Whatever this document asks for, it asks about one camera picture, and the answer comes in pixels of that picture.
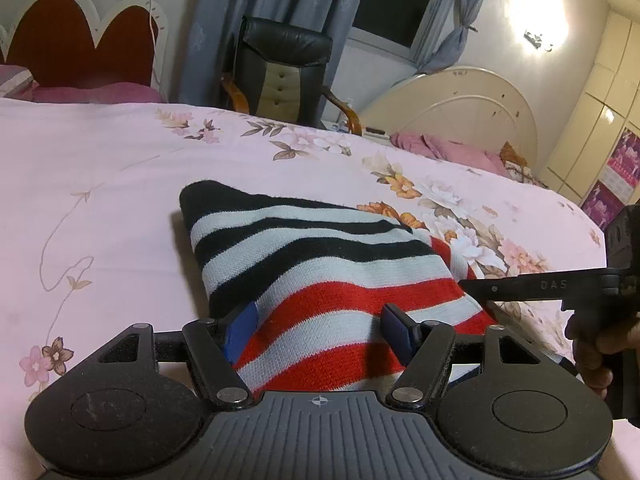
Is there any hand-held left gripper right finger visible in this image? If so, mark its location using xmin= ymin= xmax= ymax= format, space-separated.
xmin=382 ymin=304 xmax=543 ymax=408

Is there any wall lamp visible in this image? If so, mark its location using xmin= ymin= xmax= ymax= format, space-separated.
xmin=524 ymin=29 xmax=555 ymax=54

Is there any white bedside table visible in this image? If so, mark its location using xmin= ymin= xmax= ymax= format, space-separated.
xmin=320 ymin=117 xmax=388 ymax=138

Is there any cream wardrobe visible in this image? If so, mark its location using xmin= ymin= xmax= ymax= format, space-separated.
xmin=544 ymin=10 xmax=640 ymax=211

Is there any striped knit sweater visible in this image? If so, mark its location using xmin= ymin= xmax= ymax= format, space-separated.
xmin=177 ymin=179 xmax=501 ymax=395

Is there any pink crumpled blanket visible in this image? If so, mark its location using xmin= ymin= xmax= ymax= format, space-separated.
xmin=389 ymin=130 xmax=508 ymax=177

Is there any striped pink pillow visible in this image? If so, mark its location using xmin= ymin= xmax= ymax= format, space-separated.
xmin=0 ymin=63 xmax=37 ymax=99

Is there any thin white hanging cable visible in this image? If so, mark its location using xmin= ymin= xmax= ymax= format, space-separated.
xmin=134 ymin=0 xmax=168 ymax=92

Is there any tied grey curtain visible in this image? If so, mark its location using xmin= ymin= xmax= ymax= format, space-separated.
xmin=414 ymin=0 xmax=503 ymax=77

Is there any black leather office chair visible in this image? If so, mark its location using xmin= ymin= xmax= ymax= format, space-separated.
xmin=220 ymin=15 xmax=362 ymax=137

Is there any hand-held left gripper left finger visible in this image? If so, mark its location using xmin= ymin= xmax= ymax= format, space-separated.
xmin=95 ymin=302 xmax=258 ymax=411

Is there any purple wall calendar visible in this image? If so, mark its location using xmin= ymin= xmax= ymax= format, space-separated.
xmin=599 ymin=127 xmax=640 ymax=200

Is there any person's right hand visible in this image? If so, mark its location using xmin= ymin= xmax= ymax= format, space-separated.
xmin=565 ymin=312 xmax=640 ymax=402

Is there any pink floral bed sheet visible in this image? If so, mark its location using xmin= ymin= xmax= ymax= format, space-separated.
xmin=0 ymin=96 xmax=640 ymax=480

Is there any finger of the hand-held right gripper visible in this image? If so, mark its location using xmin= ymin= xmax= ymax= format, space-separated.
xmin=459 ymin=269 xmax=621 ymax=306

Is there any brown floral pillow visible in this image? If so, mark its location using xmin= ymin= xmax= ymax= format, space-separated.
xmin=499 ymin=141 xmax=533 ymax=182

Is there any purple wall poster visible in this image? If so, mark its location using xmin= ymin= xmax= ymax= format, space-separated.
xmin=584 ymin=180 xmax=623 ymax=232

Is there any round cream headboard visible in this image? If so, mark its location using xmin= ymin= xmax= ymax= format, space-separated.
xmin=357 ymin=64 xmax=540 ymax=183

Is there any red heart-shaped headboard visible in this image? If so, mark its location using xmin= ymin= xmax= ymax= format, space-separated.
xmin=0 ymin=0 xmax=170 ymax=103

